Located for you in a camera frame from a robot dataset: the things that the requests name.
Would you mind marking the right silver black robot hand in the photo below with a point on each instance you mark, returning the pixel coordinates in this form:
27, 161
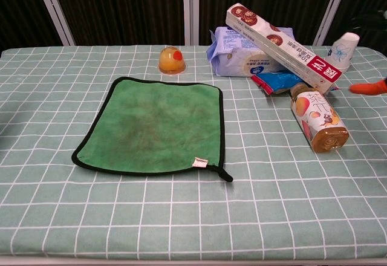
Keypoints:
367, 88

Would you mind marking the dark grey pouch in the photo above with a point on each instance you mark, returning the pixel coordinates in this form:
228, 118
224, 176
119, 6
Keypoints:
151, 127

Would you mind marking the white paper cup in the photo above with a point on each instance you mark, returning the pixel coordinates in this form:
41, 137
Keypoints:
343, 51

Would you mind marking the peach tea bottle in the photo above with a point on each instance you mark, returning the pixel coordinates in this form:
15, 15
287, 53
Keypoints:
317, 118

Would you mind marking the blue snack packet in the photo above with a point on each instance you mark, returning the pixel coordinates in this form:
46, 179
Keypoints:
281, 80

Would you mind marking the long white red baking paper box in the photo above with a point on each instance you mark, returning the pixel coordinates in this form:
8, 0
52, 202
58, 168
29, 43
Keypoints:
287, 46

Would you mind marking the pale blue wet wipes pack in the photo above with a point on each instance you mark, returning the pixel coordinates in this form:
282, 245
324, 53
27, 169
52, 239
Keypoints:
232, 54

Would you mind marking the yellow fruit jelly cup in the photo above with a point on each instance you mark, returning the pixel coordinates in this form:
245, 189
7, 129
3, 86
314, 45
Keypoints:
171, 62

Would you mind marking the green checked tablecloth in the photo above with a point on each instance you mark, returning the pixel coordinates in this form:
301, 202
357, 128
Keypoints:
181, 211

